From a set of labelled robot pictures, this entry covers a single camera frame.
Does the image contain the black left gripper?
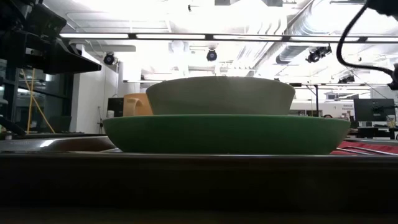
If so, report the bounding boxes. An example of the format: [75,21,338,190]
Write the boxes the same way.
[0,30,102,75]

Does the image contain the dark brown serving tray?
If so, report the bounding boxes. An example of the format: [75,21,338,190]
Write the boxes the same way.
[0,136,398,218]

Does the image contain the orange mug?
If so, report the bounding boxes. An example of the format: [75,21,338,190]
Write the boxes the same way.
[123,93,154,118]

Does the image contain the overhead light bar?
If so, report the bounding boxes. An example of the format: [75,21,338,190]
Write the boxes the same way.
[58,32,398,44]

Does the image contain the grey bowl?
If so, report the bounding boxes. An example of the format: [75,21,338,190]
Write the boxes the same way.
[145,76,296,116]

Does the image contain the green plate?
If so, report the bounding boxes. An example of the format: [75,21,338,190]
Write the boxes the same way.
[102,114,351,155]

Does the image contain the small black monitor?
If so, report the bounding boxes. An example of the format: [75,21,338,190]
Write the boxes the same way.
[107,97,124,118]

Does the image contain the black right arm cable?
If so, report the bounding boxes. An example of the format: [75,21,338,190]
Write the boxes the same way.
[336,4,396,77]

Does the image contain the black computer monitor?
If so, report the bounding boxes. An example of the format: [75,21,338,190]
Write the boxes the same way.
[353,98,396,122]

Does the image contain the yellow hanging strap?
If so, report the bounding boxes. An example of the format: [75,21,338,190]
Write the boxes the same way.
[20,68,56,134]

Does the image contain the red cloth napkin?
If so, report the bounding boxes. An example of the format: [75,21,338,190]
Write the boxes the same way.
[331,140,398,156]

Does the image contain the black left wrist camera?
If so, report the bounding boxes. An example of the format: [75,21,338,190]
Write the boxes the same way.
[29,2,68,38]

